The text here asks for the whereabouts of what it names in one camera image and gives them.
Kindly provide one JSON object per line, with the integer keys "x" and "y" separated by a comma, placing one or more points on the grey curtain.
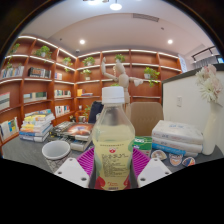
{"x": 205, "y": 61}

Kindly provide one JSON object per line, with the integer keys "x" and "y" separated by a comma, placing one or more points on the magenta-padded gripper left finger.
{"x": 71, "y": 173}

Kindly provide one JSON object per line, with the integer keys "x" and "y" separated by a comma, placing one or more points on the green tissue pack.
{"x": 143, "y": 144}

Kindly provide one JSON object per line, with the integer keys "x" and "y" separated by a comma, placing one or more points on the white mug with triangle pattern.
{"x": 56, "y": 150}

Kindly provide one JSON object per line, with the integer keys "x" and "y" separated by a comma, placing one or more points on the clear bottle with yellow drink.
{"x": 113, "y": 143}

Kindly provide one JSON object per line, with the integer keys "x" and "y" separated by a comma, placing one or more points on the wooden artist mannequin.
{"x": 123, "y": 80}

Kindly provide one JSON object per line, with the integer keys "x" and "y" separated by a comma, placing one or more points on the stack of dark books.
{"x": 75, "y": 131}

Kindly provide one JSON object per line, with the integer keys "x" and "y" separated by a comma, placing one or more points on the wooden shelf unit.
{"x": 66, "y": 90}

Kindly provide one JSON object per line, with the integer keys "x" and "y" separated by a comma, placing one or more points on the branched ceiling lamp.
{"x": 115, "y": 6}

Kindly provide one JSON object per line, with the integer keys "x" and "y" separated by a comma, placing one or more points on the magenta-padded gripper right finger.
{"x": 154, "y": 173}

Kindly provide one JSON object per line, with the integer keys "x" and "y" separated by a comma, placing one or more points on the dark office chair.
{"x": 95, "y": 111}

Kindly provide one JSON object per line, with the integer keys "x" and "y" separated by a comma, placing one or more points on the white vase with flowers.
{"x": 211, "y": 133}

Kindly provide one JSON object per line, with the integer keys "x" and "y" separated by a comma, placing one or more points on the round recessed ceiling light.
{"x": 82, "y": 41}
{"x": 170, "y": 41}

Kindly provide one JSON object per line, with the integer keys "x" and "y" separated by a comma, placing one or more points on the white wall socket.
{"x": 179, "y": 101}

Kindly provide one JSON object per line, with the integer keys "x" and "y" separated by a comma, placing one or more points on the ceiling air vent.
{"x": 146, "y": 17}

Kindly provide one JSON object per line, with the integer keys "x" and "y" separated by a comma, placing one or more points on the stack of colourful books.
{"x": 36, "y": 128}

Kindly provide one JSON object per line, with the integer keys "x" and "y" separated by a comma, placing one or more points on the window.
{"x": 220, "y": 60}

